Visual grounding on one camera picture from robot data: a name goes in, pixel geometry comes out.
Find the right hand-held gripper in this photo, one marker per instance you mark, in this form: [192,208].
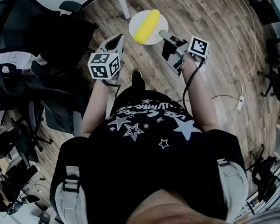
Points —
[197,47]

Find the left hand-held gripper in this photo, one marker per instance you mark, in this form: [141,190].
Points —
[102,67]

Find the white round plate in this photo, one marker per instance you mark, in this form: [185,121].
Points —
[159,25]

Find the yellow corn cob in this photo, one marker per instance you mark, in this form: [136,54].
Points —
[147,25]

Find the person's left forearm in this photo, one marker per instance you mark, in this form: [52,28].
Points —
[95,106]

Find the person's right forearm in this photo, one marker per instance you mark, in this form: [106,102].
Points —
[198,98]

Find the white table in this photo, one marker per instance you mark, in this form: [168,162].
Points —
[123,4]

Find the person's black trouser leg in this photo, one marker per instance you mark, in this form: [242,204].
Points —
[138,81]

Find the black mesh office chair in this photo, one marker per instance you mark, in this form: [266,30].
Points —
[52,32]

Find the black office chair grey base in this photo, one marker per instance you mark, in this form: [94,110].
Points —
[37,95]

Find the black box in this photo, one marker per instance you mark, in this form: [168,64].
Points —
[267,9]

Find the white papers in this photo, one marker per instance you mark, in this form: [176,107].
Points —
[13,58]

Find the black chair with star base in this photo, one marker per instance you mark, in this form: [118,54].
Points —
[278,70]

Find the black star-print t-shirt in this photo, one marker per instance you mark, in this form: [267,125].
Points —
[139,168]

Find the person's chin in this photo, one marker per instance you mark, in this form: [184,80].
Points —
[171,213]

